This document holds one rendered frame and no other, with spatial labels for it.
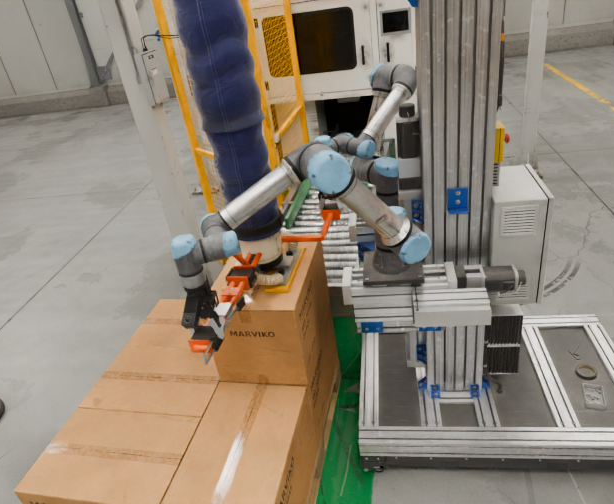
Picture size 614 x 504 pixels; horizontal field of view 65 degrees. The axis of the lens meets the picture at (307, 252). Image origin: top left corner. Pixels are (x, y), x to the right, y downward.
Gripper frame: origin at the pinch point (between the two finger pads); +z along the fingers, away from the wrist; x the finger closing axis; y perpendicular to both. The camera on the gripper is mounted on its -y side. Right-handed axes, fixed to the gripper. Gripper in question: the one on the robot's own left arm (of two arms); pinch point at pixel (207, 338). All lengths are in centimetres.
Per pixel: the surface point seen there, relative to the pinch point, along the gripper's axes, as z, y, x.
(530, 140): 70, 379, -162
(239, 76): -70, 53, -8
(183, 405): 53, 17, 32
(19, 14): -106, 907, 797
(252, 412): 53, 17, 1
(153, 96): -46, 162, 91
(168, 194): 20, 167, 103
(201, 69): -74, 48, 3
